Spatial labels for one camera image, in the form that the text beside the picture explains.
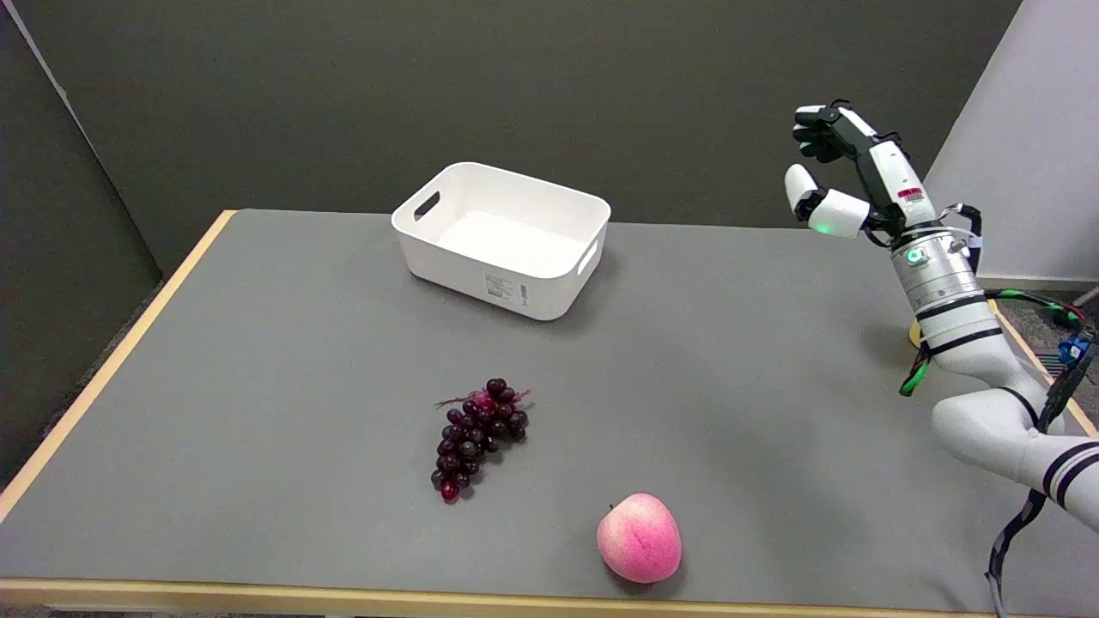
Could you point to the black chair caster leg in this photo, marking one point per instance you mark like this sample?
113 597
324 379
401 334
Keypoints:
1077 307

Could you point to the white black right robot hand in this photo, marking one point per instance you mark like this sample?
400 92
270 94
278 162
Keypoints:
889 176

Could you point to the yellow plastic cup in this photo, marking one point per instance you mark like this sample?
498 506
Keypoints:
915 335

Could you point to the white plastic storage bin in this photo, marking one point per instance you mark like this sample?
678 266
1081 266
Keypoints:
506 236

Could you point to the dark purple grape bunch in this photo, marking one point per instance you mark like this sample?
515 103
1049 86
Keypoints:
476 438

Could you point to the black floor vent grille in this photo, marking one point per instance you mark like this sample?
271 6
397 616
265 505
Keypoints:
1049 360

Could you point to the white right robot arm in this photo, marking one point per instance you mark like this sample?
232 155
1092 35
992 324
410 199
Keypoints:
944 292

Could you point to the pink peach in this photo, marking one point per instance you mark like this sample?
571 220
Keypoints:
640 539

